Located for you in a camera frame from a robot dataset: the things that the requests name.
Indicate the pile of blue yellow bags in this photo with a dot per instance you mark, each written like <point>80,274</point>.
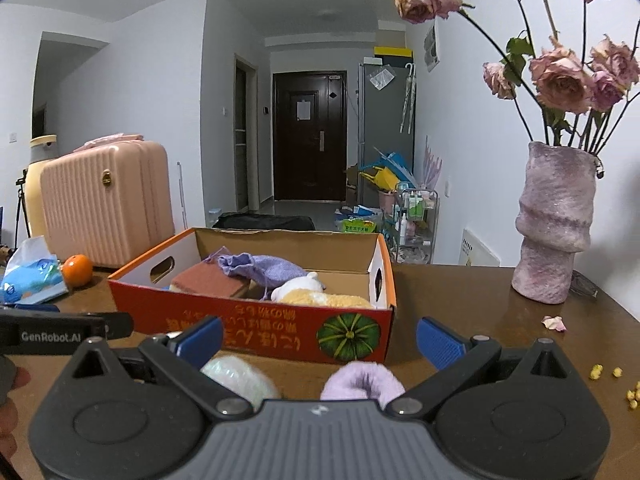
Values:
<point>390,172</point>

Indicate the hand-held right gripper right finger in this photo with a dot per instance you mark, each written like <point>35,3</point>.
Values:
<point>440,342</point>

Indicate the purple fuzzy sock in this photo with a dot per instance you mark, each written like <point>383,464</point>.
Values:
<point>362,380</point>

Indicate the yellow and black box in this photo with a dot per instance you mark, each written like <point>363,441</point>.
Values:
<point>394,55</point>

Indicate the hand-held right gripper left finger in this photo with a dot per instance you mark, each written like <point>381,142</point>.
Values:
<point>202,340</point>

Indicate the person's left hand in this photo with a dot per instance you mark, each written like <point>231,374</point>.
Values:
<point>7,415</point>

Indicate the blue soft tissue pack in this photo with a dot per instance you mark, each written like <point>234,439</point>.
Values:
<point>32,275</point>

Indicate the white wall outlet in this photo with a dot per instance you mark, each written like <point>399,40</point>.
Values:
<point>448,188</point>

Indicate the fallen pink petal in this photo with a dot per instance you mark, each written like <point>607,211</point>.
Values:
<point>555,323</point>

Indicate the dark wooden entrance door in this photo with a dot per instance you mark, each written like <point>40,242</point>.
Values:
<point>310,160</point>

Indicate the dried pink roses bouquet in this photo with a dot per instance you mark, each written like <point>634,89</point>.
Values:
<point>560,75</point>

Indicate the purple decorative sticks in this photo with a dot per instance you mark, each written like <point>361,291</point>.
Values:
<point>432,165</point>

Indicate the black floor bag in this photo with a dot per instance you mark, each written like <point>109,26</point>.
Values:
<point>265,222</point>

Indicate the orange cardboard box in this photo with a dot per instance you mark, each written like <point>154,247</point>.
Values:
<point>250,330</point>

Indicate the clear plastic bag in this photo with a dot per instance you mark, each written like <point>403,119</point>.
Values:
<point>381,79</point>

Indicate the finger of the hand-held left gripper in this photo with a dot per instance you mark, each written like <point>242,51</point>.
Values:
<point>35,307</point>
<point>117,325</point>

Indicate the white wall panel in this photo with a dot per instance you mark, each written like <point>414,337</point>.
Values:
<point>431,47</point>

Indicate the orange fruit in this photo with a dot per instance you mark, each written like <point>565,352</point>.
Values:
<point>77,270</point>

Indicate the black eyeglasses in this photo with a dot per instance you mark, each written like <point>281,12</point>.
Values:
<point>584,285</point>

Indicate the white folded umbrella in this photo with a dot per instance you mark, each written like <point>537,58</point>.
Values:
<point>408,100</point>

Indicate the pink bucket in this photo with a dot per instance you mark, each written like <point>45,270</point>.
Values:
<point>386,199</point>

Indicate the pink textured vase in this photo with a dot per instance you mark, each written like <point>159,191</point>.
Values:
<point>555,220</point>

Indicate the yellow thermos jug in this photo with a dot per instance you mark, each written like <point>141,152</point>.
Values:
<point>35,185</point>

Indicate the black tripod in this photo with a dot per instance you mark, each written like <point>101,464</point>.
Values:
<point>21,210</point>

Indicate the white and yellow plush toy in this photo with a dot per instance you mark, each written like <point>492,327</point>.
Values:
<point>320,297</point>

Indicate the side door frame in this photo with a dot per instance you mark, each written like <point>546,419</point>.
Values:
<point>246,135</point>

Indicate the pink layered sponge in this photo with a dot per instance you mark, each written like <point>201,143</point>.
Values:
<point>210,280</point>

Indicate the pink folded cloth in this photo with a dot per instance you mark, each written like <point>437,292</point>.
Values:
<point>107,141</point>

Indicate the white wall heater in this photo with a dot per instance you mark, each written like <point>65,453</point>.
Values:
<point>480,250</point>

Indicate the green printed bag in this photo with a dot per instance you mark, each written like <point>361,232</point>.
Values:
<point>357,222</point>

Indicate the grey refrigerator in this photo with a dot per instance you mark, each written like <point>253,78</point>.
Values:
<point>382,120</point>

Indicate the white foam cylinder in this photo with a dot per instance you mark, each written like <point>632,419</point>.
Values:
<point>240,377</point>

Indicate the scattered yellow popcorn bits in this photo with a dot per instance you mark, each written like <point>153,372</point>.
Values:
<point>632,395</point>

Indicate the white paper notice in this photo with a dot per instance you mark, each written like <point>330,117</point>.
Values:
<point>303,110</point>

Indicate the pink ribbed suitcase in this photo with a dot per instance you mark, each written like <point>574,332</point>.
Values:
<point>110,200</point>

